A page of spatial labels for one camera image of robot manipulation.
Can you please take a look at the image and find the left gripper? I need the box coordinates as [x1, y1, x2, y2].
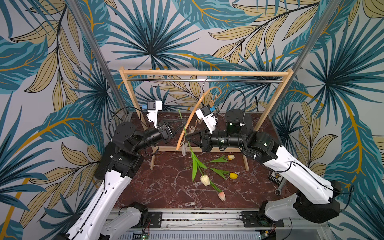
[132, 118, 187, 153]

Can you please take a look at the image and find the cream white tulip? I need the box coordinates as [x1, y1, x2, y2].
[178, 109, 211, 187]

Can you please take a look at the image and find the curved wooden clip hanger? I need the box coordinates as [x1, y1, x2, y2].
[175, 79, 223, 156]

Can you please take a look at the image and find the pink tulip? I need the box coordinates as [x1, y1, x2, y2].
[198, 167, 226, 202]

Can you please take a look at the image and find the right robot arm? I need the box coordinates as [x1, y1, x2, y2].
[186, 106, 341, 224]

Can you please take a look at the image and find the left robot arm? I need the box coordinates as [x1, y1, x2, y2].
[55, 119, 186, 240]

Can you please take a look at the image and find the wooden clothes rack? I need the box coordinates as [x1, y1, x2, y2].
[119, 67, 294, 152]

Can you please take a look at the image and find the orange cream tulip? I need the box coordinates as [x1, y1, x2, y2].
[192, 155, 235, 169]

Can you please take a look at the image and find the yellow tulip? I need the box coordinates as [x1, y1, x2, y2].
[209, 168, 238, 179]

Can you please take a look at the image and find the screwdriver bit box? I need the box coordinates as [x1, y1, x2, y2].
[268, 171, 284, 185]

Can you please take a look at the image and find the silver wrench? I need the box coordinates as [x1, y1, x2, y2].
[275, 178, 287, 196]

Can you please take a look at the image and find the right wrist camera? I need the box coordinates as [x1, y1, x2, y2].
[196, 105, 217, 134]

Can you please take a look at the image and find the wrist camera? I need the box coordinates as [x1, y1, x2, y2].
[196, 105, 217, 134]
[142, 100, 163, 129]

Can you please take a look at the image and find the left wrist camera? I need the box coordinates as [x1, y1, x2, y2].
[142, 100, 163, 129]

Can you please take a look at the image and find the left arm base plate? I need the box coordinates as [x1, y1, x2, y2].
[140, 211, 163, 229]

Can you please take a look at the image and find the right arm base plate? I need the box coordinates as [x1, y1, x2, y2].
[239, 211, 285, 229]

